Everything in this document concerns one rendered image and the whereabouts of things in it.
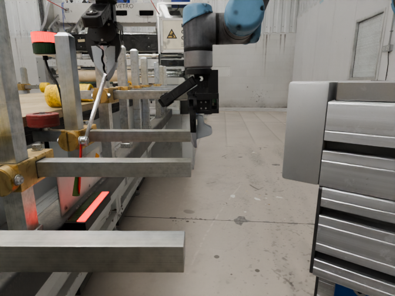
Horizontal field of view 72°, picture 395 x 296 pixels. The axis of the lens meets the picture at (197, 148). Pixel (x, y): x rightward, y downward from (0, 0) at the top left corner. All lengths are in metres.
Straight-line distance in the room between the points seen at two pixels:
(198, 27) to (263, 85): 8.71
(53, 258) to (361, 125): 0.30
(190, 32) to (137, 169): 0.37
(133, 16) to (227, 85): 6.26
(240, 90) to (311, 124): 9.08
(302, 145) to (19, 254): 0.29
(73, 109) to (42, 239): 0.48
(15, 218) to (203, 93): 0.48
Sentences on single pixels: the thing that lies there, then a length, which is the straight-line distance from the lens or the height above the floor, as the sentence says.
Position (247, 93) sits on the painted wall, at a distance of 9.35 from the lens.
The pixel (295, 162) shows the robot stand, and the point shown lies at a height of 0.92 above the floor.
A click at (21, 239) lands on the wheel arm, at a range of 0.35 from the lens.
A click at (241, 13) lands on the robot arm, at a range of 0.59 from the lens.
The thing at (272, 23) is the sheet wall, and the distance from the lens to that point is 9.59.
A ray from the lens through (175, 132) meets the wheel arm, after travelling 0.75.
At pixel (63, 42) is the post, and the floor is 1.08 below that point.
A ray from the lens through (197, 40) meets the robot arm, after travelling 0.72.
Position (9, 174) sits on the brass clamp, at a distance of 0.54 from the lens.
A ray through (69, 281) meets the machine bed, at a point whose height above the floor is 0.17.
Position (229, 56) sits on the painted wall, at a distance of 9.34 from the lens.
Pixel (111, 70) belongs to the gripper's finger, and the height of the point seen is 1.02.
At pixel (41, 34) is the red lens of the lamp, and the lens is 0.78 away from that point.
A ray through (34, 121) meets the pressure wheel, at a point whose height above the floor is 0.89.
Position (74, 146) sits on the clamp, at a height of 0.83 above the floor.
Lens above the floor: 0.99
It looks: 14 degrees down
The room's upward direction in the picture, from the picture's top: straight up
